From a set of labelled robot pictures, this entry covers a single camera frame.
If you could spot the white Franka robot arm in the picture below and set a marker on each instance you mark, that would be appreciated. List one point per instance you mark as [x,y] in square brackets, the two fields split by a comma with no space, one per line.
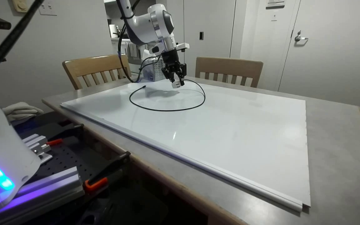
[151,23]

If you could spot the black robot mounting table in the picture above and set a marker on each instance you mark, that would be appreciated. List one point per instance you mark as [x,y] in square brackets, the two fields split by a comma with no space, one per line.
[63,164]

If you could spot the white double switch plate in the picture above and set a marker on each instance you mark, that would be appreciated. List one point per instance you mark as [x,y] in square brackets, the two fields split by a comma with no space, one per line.
[49,8]

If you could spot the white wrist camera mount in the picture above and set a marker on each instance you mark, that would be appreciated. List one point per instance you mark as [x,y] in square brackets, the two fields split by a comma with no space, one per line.
[183,45]

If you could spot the small black door latch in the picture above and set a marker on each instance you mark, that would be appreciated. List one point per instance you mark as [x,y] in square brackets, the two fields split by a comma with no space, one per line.
[202,35]

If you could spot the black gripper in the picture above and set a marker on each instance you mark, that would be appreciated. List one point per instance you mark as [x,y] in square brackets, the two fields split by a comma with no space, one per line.
[171,59]

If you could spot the white door sign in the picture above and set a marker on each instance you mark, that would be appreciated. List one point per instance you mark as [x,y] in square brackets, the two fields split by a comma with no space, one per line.
[276,4]

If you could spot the white single closet door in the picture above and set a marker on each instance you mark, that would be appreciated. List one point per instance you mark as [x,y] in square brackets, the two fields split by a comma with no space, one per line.
[213,50]

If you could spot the white whiteboard sheet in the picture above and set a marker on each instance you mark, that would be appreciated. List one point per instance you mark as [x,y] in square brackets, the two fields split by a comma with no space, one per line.
[231,138]

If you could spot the silver metal bracket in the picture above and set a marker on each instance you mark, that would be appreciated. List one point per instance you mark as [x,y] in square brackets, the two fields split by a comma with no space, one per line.
[38,146]

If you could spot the orange black bar clamp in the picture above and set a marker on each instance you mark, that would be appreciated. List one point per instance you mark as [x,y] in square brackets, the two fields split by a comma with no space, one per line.
[56,141]
[94,184]

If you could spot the slatted wooden chair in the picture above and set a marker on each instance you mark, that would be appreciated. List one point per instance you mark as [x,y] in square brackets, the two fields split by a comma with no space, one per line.
[231,65]
[97,64]

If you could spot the white folded cloth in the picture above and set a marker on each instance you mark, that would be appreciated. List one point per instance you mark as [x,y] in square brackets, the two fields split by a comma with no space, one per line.
[22,111]

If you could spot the silver aluminium rail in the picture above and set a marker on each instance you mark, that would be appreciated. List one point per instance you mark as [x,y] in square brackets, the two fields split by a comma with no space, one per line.
[51,183]

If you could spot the beige round thermostat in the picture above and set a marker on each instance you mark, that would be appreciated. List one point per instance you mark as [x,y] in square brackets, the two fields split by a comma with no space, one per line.
[21,5]

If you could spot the white room door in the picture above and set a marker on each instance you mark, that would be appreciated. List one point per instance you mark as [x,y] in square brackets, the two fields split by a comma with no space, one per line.
[334,54]

